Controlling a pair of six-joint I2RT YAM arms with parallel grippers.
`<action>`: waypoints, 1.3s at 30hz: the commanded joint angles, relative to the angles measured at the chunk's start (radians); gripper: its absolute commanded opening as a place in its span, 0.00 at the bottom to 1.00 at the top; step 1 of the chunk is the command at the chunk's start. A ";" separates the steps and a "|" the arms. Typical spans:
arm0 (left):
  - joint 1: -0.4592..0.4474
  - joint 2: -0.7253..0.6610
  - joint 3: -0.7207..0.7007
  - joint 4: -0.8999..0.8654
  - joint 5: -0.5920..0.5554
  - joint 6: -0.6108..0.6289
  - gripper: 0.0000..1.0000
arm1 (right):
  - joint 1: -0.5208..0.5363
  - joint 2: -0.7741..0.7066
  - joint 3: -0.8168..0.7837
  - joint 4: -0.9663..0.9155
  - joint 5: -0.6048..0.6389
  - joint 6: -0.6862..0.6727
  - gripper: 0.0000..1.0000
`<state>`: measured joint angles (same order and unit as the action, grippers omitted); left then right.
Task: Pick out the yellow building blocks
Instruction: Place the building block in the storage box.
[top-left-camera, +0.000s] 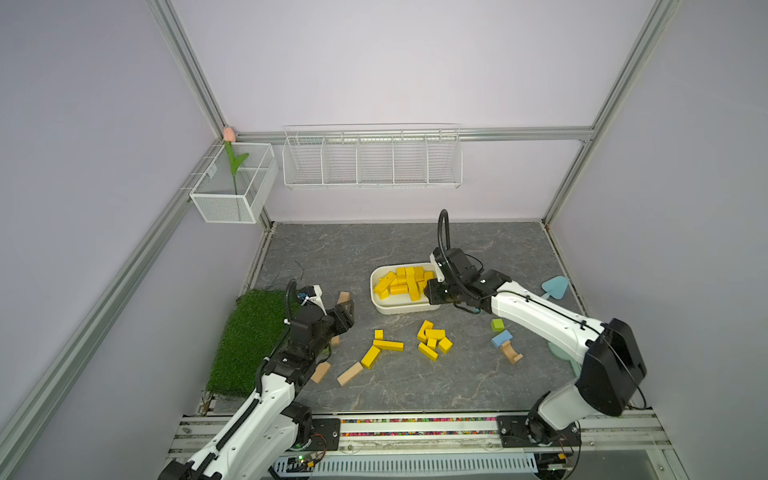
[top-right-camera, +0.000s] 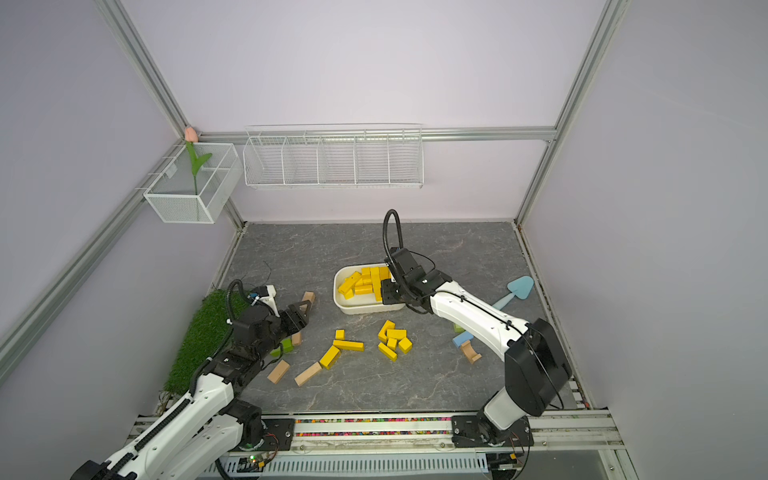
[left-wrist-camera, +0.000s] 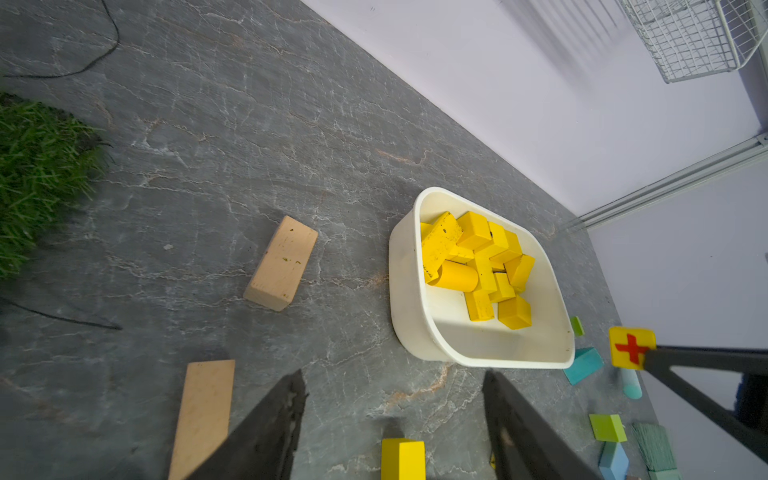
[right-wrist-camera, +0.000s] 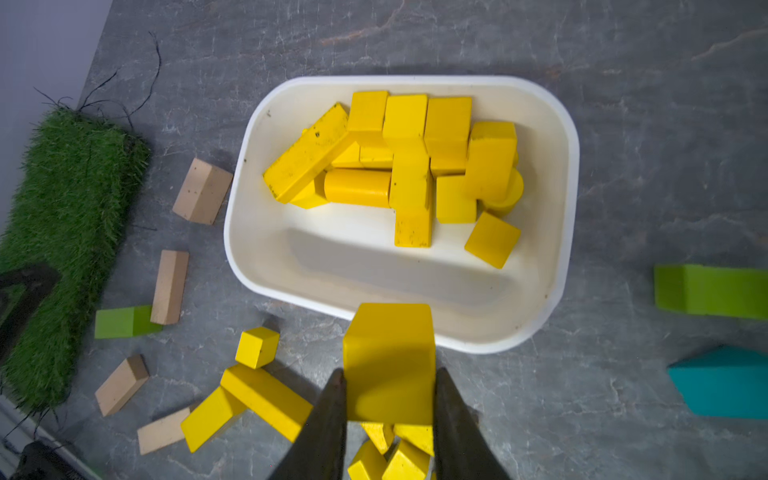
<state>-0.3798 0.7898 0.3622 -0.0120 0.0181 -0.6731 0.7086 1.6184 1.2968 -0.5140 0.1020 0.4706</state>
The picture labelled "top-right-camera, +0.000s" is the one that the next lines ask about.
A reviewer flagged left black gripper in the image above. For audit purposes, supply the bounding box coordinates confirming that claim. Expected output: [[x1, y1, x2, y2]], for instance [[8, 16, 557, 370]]
[[255, 300, 311, 361]]

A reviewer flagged yellow cylinder block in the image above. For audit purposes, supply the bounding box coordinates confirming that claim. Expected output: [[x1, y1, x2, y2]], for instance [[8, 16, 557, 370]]
[[354, 285, 373, 296]]

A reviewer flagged long yellow block diagonal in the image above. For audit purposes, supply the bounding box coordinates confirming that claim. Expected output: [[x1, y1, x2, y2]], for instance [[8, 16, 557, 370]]
[[338, 271, 362, 298]]

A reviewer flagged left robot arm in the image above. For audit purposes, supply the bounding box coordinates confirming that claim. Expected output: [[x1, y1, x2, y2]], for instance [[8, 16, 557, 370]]
[[72, 298, 314, 479]]

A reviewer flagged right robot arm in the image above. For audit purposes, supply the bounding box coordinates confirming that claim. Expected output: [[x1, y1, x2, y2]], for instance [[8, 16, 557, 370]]
[[383, 247, 573, 446]]

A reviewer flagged yellow rectangular block left pile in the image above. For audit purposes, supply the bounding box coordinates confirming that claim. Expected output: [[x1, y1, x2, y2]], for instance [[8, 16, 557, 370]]
[[319, 346, 341, 369]]

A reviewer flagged white plastic bin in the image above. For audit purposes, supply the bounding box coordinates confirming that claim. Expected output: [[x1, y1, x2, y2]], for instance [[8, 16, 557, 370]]
[[332, 263, 405, 315]]

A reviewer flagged natural wood block lower left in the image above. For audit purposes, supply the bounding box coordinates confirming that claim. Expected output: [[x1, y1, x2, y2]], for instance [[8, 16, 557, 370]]
[[267, 360, 290, 384]]

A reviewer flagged natural wood long block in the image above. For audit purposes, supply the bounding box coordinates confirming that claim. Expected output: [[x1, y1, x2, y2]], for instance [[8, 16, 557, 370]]
[[294, 362, 323, 387]]

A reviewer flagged light blue flat block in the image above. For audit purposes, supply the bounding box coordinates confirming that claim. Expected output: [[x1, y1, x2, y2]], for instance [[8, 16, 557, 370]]
[[453, 331, 474, 348]]

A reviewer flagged green artificial grass mat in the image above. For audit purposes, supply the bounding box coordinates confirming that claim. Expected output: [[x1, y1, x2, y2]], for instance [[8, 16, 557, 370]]
[[164, 289, 230, 395]]

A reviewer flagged natural wood arch block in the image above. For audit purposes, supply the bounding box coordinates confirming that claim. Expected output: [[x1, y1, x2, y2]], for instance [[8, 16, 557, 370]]
[[460, 341, 482, 364]]

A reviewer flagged teal toy shovel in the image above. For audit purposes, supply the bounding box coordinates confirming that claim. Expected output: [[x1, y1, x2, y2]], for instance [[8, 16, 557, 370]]
[[493, 276, 535, 310]]

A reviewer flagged artificial pink tulip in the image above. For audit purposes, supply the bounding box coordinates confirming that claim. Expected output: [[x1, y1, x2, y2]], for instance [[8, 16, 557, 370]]
[[184, 126, 212, 195]]

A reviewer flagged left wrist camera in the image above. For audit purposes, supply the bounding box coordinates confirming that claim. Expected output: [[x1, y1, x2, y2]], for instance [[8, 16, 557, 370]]
[[249, 285, 278, 315]]

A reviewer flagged white wire wall rack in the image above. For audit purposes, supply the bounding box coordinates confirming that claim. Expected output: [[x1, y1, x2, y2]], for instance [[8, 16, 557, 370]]
[[243, 123, 425, 189]]

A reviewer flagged white mesh wall basket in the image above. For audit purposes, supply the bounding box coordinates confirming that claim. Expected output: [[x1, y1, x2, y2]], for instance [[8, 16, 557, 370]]
[[144, 143, 243, 224]]

